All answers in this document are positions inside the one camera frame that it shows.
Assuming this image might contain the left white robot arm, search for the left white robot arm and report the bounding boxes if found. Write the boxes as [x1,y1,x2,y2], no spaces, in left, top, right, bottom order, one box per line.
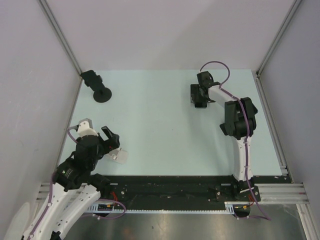
[4,123,120,240]

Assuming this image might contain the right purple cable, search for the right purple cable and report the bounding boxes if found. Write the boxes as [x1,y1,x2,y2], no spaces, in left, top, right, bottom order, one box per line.
[198,60,272,221]

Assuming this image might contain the purple cable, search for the purple cable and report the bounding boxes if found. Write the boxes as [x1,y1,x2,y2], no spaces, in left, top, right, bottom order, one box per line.
[198,60,272,221]
[29,126,126,236]

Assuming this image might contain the aluminium corner post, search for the aluminium corner post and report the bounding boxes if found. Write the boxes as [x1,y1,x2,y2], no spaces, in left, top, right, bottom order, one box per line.
[255,0,304,77]
[37,0,82,76]

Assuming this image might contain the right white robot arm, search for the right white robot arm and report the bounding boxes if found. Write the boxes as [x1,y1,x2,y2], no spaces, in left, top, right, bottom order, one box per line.
[190,71,258,201]

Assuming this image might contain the black round-base phone stand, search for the black round-base phone stand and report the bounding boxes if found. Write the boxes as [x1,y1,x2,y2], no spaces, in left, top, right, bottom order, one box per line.
[88,82,112,103]

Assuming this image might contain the teal smartphone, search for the teal smartphone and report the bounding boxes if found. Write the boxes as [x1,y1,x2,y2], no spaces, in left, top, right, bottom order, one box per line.
[190,84,208,109]

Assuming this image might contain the white slotted cable duct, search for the white slotted cable duct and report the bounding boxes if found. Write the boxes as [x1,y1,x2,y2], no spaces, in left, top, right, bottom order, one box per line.
[84,202,235,214]

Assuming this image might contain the white folding phone stand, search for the white folding phone stand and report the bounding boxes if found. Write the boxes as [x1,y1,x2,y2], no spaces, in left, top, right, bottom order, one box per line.
[105,147,129,165]

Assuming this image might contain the right aluminium corner post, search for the right aluminium corner post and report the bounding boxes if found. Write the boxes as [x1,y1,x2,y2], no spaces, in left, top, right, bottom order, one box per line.
[255,0,304,77]

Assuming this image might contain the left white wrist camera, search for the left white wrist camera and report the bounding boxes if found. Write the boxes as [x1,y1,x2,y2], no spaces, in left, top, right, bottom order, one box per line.
[76,118,98,138]

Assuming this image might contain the left aluminium corner post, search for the left aluminium corner post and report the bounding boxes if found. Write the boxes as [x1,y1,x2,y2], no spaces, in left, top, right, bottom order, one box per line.
[37,0,82,76]

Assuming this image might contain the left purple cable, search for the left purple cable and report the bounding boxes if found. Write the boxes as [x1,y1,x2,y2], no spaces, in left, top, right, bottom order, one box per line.
[29,126,126,236]

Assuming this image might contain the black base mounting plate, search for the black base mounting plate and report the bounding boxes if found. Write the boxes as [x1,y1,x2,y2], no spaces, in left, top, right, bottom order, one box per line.
[83,174,261,209]

